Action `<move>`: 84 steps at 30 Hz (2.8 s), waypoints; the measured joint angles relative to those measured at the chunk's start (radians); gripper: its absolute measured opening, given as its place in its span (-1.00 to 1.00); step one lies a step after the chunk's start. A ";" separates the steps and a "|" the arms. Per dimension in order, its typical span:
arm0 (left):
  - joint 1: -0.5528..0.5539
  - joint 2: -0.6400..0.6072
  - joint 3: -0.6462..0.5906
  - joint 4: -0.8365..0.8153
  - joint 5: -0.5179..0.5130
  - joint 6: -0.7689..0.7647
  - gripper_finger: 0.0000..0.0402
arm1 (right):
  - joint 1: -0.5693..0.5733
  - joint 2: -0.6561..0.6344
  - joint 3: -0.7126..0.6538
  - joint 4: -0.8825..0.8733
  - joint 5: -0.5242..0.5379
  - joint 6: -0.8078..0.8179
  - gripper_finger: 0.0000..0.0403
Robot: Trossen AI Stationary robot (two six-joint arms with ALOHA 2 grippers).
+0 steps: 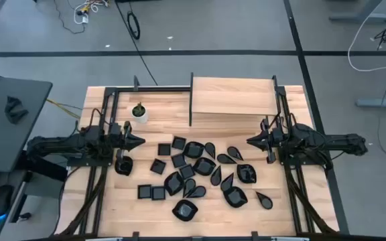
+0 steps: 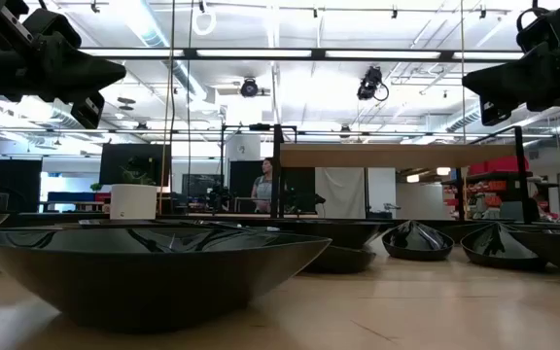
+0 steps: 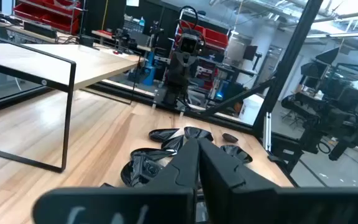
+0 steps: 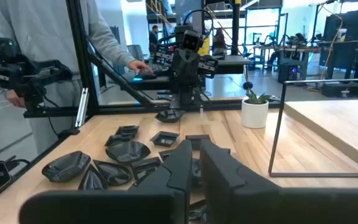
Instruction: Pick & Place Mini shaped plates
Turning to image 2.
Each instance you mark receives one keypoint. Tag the white curtain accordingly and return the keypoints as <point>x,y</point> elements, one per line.
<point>340,192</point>

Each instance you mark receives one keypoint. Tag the black teardrop mini plate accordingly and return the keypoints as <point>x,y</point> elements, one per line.
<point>343,262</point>
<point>499,248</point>
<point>416,243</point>
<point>260,229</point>

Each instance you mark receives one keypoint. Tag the red storage bins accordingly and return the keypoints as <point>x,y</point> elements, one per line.
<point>499,164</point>

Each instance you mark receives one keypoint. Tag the black partition panel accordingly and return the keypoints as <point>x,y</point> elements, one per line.
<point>241,175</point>

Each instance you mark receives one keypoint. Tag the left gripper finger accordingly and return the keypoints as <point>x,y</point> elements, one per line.
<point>83,87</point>
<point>90,65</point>

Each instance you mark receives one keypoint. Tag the storage shelf rack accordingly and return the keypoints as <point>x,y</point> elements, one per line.
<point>484,194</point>

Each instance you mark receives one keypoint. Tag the black cabinet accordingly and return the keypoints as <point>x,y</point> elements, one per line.
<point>15,185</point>

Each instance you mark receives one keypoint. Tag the dark background screen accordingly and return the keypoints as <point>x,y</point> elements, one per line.
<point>201,185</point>

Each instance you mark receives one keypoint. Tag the black ceiling camera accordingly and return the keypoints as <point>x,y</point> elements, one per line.
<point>249,87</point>

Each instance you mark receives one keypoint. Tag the black wall monitor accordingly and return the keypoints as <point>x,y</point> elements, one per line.
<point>115,165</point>

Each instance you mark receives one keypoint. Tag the wooden shelf with black legs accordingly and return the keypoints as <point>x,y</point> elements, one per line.
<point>387,155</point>

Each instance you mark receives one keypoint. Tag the white plant pot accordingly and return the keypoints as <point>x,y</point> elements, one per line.
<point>133,201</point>

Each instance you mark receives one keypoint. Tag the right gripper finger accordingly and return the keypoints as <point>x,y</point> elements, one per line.
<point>499,92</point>
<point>494,73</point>

